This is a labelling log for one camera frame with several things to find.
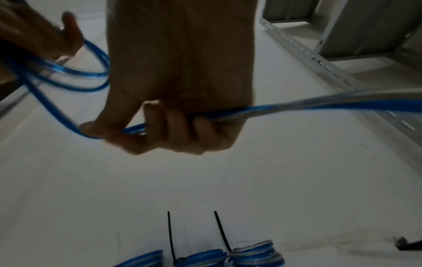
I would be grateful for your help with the person's right hand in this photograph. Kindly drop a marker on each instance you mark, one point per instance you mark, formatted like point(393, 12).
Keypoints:
point(181, 65)

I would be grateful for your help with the grey shelf board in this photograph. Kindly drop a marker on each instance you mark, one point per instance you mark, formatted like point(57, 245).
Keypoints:
point(362, 26)

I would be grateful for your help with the white perforated shelf upright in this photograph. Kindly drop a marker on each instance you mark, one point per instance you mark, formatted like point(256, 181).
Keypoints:
point(316, 61)

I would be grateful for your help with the curled black cable tie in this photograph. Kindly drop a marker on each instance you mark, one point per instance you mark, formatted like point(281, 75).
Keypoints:
point(402, 242)

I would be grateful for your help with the person's left hand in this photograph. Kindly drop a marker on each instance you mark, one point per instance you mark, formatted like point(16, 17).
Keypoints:
point(26, 39)

